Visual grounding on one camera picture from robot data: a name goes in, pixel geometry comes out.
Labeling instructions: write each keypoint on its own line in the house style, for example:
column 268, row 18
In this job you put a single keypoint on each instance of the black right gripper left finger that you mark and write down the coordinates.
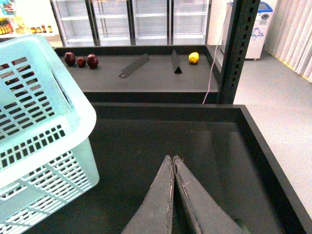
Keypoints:
column 155, row 215

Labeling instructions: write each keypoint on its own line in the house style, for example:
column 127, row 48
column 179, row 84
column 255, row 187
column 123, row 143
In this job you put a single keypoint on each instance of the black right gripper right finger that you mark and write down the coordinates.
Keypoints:
column 203, row 214

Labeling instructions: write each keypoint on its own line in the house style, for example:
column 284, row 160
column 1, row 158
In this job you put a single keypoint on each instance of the light blue plastic basket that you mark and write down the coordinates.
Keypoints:
column 46, row 159

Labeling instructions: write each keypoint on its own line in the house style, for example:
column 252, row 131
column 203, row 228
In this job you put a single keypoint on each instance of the black triangular divider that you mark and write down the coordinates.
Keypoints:
column 175, row 63

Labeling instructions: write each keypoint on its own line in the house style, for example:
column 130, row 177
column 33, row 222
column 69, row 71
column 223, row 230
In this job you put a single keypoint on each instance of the black flat divider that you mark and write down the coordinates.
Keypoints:
column 128, row 70

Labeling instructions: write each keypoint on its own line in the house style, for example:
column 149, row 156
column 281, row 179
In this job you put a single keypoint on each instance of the yellow lemon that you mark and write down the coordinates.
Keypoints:
column 193, row 58

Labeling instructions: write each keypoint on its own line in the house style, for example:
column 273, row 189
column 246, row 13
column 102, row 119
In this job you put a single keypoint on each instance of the dark red plum right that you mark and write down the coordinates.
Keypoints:
column 92, row 61

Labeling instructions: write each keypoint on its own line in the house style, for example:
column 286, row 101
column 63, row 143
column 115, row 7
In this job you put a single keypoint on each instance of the dark red plum small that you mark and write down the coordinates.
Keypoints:
column 81, row 62

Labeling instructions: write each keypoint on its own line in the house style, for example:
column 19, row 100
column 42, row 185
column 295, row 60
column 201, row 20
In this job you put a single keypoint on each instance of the white blue chest freezer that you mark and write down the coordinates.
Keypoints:
column 259, row 32

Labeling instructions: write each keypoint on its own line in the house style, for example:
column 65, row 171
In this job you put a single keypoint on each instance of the glass door refrigerator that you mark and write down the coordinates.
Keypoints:
column 132, row 22

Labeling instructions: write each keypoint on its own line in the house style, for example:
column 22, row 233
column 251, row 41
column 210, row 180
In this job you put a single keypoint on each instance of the grocery shelf with jars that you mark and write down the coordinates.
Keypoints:
column 25, row 17

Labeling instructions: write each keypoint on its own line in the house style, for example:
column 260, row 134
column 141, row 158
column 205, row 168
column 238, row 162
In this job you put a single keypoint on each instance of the black shelf post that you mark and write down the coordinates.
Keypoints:
column 241, row 24

